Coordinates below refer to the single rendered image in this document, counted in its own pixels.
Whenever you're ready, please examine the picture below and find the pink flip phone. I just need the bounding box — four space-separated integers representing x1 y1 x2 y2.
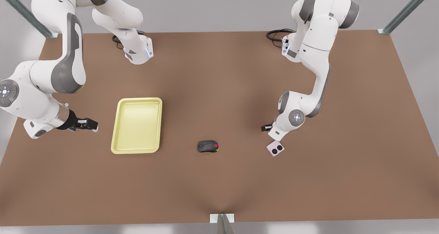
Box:
266 141 285 157

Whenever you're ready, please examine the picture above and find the black computer mouse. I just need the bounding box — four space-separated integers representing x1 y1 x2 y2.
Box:
197 140 220 153

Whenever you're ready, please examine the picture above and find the yellow rectangular tray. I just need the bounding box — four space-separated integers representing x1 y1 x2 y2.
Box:
111 97 163 154

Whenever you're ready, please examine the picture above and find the black cable loop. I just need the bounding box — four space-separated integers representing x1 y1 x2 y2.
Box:
266 29 295 48
112 31 146 50

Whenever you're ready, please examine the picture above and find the silver frame post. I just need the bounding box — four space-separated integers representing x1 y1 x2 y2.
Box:
0 0 59 39
377 0 438 35
210 213 235 234

